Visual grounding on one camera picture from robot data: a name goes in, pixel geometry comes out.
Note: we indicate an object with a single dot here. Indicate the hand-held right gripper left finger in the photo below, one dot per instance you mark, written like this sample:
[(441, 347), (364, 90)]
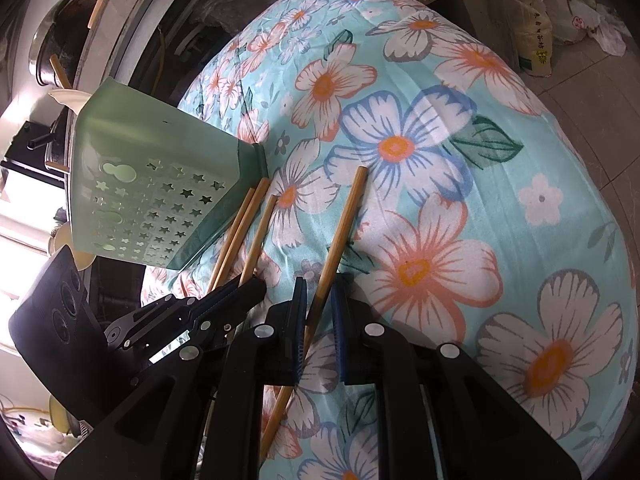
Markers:
[(300, 340)]

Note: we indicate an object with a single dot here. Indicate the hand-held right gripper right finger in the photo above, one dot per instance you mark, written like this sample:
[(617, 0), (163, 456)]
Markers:
[(342, 340)]

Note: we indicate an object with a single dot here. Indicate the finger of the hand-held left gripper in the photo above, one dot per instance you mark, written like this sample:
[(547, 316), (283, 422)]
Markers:
[(200, 305), (240, 310)]

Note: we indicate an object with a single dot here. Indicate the bundle of bamboo chopsticks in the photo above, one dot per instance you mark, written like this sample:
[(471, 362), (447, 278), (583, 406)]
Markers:
[(250, 215)]

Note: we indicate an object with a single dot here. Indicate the single bamboo chopstick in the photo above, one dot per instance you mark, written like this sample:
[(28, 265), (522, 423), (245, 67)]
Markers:
[(340, 235)]

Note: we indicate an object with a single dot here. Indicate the green perforated utensil holder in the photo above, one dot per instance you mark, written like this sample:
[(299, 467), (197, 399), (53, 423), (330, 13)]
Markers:
[(150, 160)]

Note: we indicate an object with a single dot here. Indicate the white plastic rice paddle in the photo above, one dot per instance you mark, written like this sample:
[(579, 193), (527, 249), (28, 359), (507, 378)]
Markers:
[(70, 99)]

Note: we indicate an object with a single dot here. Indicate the bright window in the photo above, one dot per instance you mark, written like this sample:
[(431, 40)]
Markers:
[(25, 210)]

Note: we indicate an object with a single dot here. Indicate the floral light blue blanket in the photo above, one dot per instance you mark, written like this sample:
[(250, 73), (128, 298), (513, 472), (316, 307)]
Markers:
[(450, 210)]

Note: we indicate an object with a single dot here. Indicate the large black cooking pot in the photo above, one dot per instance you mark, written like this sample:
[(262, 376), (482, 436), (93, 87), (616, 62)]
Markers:
[(60, 35)]

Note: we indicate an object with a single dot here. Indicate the white rice sack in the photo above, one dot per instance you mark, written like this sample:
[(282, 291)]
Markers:
[(530, 30)]

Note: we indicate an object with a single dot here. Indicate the crumpled white plastic bag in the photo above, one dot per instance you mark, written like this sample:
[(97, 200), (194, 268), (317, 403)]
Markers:
[(600, 20)]

